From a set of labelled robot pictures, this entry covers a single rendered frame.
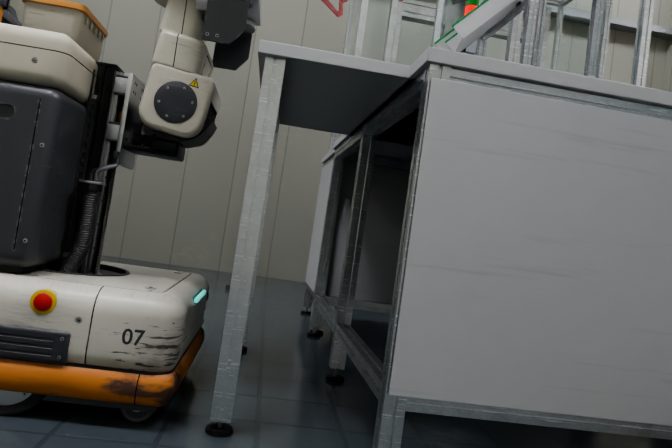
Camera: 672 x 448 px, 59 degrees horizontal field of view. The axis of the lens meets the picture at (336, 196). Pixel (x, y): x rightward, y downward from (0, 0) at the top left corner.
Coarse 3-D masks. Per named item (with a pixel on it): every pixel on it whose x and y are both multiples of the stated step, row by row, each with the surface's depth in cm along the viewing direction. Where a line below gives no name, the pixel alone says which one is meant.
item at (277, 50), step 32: (288, 64) 135; (320, 64) 131; (352, 64) 131; (384, 64) 131; (288, 96) 169; (320, 96) 163; (352, 96) 157; (384, 96) 152; (320, 128) 215; (352, 128) 205
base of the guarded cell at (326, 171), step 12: (324, 156) 318; (324, 168) 311; (324, 180) 302; (324, 192) 293; (324, 204) 285; (324, 216) 277; (312, 240) 317; (312, 252) 307; (312, 264) 298; (312, 276) 289; (312, 288) 281; (312, 300) 319
